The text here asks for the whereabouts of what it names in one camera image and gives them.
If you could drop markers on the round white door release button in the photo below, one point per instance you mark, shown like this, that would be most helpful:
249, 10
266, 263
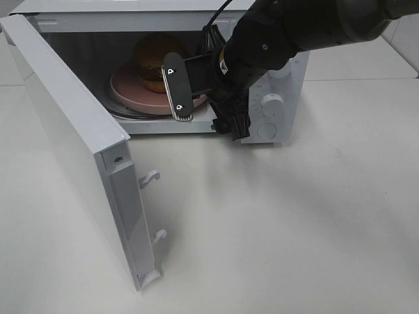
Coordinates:
267, 131

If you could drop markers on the burger with lettuce and cheese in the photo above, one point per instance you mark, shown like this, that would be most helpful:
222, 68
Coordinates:
148, 56

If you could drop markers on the pink round plate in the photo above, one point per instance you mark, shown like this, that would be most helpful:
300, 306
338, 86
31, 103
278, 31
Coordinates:
128, 89

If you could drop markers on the glass microwave turntable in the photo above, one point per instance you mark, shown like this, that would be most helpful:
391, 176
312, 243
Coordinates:
115, 107

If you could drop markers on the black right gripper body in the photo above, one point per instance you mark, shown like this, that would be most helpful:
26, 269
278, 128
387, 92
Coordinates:
225, 81

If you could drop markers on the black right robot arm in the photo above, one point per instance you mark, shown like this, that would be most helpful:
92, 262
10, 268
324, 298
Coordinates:
267, 36

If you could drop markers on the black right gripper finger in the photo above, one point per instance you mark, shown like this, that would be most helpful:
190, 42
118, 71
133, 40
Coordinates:
232, 117
210, 41

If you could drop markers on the white timer knob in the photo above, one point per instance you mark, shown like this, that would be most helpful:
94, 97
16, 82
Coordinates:
272, 104

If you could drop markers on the white upper power knob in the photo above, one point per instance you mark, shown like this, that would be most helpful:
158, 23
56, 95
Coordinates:
281, 73

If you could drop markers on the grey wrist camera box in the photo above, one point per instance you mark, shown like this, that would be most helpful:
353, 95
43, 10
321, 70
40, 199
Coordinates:
178, 87

